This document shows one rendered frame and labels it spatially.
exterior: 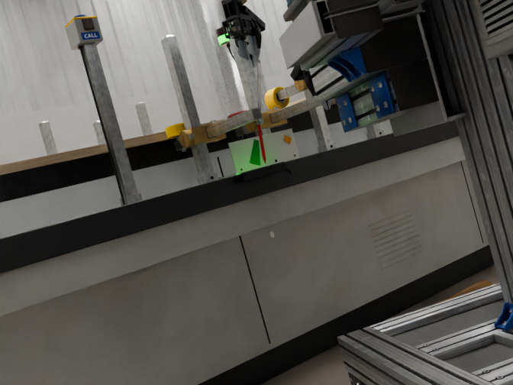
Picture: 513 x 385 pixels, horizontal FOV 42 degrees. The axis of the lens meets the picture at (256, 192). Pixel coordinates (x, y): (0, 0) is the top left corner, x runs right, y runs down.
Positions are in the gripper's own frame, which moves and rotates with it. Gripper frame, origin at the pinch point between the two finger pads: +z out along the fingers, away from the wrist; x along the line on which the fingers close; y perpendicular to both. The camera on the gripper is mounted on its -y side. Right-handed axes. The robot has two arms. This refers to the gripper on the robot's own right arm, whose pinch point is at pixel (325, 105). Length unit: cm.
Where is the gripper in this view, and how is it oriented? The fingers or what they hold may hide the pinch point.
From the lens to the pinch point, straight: 200.5
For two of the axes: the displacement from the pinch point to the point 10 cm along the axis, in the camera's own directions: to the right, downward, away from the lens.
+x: 7.7, -2.3, 5.9
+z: 2.8, 9.6, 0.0
